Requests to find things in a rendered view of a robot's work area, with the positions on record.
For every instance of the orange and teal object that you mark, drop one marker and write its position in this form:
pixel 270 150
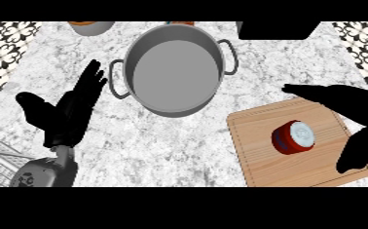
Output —
pixel 180 22

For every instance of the black appliance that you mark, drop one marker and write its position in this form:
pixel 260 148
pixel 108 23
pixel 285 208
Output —
pixel 275 30

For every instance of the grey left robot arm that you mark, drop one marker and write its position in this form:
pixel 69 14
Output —
pixel 44 171

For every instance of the grey metal pot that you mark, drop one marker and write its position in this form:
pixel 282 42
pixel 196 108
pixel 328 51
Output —
pixel 174 72

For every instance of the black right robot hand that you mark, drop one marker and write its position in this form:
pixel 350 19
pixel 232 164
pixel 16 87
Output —
pixel 341 98

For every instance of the wooden cutting board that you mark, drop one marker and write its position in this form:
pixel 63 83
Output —
pixel 282 161

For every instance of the red can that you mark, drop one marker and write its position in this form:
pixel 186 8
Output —
pixel 292 137

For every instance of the grey bowl with orange rim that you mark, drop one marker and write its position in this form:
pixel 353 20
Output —
pixel 90 27

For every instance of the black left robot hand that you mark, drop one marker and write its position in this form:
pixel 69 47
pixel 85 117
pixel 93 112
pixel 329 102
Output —
pixel 66 112

